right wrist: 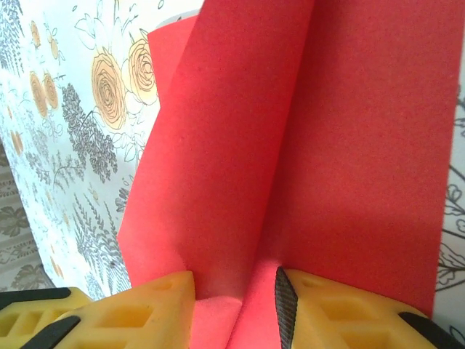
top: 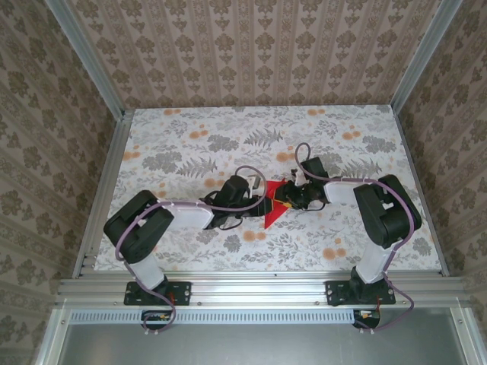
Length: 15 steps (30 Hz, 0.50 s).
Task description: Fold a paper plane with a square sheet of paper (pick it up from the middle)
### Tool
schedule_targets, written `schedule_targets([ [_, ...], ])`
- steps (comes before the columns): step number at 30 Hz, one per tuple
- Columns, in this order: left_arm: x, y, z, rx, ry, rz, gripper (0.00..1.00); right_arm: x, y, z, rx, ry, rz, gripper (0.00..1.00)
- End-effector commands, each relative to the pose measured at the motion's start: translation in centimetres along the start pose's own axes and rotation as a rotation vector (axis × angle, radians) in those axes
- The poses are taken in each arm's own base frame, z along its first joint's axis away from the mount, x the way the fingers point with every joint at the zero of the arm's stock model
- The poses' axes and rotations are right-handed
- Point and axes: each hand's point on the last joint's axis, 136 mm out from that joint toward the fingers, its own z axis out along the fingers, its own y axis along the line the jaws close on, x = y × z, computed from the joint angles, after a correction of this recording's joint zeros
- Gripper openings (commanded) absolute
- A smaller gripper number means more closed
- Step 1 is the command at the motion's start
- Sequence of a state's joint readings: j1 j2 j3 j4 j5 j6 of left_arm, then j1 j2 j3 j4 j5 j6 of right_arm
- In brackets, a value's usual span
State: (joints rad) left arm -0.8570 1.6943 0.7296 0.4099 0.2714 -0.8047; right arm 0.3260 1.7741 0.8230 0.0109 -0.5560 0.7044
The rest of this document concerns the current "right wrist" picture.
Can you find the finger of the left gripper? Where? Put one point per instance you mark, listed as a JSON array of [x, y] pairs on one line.
[[43, 296]]

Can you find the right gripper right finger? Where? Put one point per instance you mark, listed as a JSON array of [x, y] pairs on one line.
[[307, 309]]

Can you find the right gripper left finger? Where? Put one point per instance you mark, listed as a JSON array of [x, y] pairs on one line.
[[174, 305]]

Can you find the red paper sheet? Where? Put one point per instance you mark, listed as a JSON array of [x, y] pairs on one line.
[[254, 145]]

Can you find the floral table mat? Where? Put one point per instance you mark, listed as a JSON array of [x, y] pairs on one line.
[[72, 109]]

